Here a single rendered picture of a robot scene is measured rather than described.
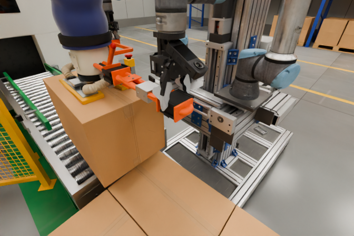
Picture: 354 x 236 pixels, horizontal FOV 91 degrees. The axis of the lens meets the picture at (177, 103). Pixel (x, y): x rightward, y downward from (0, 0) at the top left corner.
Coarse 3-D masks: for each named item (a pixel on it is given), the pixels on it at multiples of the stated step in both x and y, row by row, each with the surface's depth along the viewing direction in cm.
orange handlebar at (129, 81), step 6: (114, 42) 119; (126, 48) 105; (132, 48) 107; (114, 54) 99; (96, 66) 80; (102, 66) 78; (126, 72) 72; (120, 78) 67; (126, 78) 65; (132, 78) 65; (138, 78) 66; (126, 84) 64; (132, 84) 62; (150, 96) 56; (186, 108) 49; (192, 108) 50; (180, 114) 49; (186, 114) 49
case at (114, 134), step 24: (72, 72) 110; (72, 96) 83; (120, 96) 83; (72, 120) 78; (96, 120) 69; (120, 120) 77; (144, 120) 88; (96, 144) 73; (120, 144) 83; (144, 144) 95; (96, 168) 80; (120, 168) 89
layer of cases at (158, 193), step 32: (160, 160) 117; (128, 192) 98; (160, 192) 98; (192, 192) 98; (64, 224) 84; (96, 224) 84; (128, 224) 84; (160, 224) 84; (192, 224) 84; (224, 224) 84; (256, 224) 84
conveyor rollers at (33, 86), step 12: (48, 72) 252; (24, 84) 215; (36, 84) 216; (36, 96) 190; (48, 96) 190; (24, 108) 170; (48, 108) 170; (36, 120) 157; (48, 120) 156; (48, 132) 142; (60, 132) 141; (60, 144) 129; (72, 144) 133; (60, 156) 120; (72, 156) 119; (72, 168) 111
